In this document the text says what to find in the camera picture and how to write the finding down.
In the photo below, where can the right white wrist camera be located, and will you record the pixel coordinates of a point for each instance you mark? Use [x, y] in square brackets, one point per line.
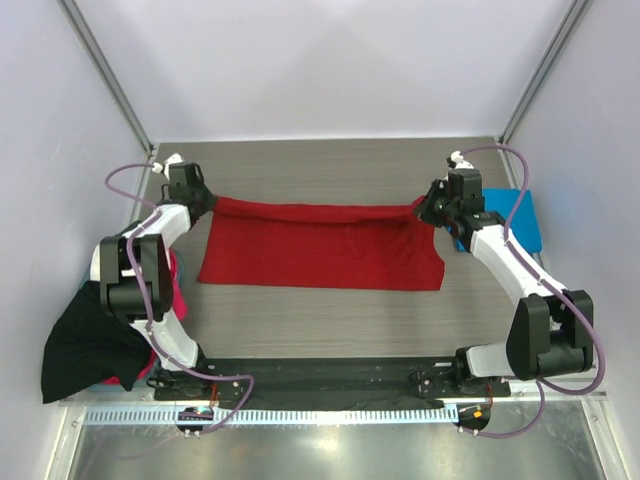
[456, 161]

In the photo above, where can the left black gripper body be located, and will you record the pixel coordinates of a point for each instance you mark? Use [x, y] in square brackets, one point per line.
[198, 193]

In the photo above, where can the white t shirt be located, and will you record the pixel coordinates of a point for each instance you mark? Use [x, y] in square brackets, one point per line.
[95, 265]

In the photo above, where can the aluminium frame post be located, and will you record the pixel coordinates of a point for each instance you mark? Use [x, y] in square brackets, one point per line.
[84, 33]
[561, 38]

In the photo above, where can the slotted cable duct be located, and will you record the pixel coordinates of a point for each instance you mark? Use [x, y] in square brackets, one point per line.
[182, 415]

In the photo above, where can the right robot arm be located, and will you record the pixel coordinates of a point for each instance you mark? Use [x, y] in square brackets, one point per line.
[537, 297]

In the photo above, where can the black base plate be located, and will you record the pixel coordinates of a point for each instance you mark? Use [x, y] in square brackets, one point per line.
[314, 383]

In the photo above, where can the black t shirt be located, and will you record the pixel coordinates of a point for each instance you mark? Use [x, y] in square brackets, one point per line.
[87, 347]

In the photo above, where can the right aluminium frame post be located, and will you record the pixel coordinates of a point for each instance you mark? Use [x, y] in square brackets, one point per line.
[561, 38]

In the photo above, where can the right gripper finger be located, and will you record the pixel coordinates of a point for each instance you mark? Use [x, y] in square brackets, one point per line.
[426, 212]
[437, 190]

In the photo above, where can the folded blue t shirt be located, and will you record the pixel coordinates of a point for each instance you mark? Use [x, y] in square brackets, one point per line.
[516, 207]

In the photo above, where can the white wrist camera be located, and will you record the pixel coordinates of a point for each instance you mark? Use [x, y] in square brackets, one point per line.
[165, 167]
[456, 161]

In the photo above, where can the left aluminium frame post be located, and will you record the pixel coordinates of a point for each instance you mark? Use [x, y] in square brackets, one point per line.
[84, 33]

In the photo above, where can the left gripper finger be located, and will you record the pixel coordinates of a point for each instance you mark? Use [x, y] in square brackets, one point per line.
[209, 200]
[201, 210]

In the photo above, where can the red t shirt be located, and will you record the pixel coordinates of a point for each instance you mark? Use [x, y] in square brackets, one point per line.
[321, 246]

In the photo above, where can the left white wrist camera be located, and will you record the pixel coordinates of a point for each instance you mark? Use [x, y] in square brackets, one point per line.
[165, 167]

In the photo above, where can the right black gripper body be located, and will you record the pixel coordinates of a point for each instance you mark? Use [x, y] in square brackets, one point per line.
[444, 206]

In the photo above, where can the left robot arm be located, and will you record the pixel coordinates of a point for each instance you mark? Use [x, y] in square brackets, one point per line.
[133, 267]

